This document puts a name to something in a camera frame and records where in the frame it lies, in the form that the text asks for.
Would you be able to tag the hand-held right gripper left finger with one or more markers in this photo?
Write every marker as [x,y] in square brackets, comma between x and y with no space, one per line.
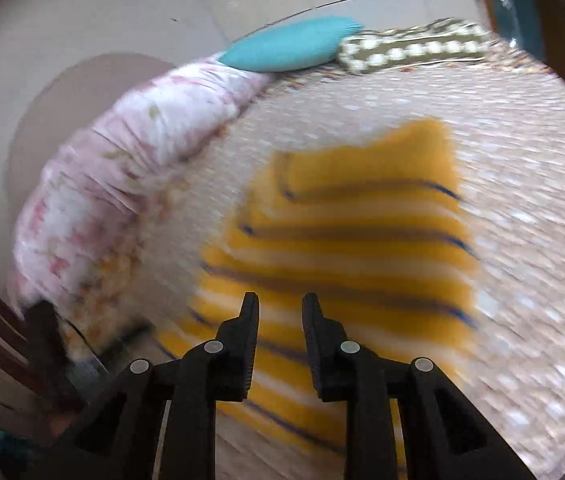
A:
[251,320]

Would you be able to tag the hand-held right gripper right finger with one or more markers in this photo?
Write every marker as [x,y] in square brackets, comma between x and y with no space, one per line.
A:
[311,320]

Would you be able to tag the yellow striped garment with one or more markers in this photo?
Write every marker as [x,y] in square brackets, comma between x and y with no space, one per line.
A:
[362,240]

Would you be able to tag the geometric patterned fleece blanket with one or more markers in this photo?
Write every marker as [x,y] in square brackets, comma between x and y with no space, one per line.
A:
[112,280]

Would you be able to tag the pink floral quilt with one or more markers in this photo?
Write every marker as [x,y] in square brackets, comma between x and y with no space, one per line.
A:
[137,150]

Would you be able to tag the beige speckled bed sheet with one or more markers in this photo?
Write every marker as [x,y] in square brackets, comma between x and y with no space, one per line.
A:
[512,160]

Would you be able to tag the teal pillow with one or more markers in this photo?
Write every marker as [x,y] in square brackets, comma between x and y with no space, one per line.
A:
[292,45]

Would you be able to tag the teal door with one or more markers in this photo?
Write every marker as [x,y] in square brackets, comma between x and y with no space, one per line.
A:
[512,5]

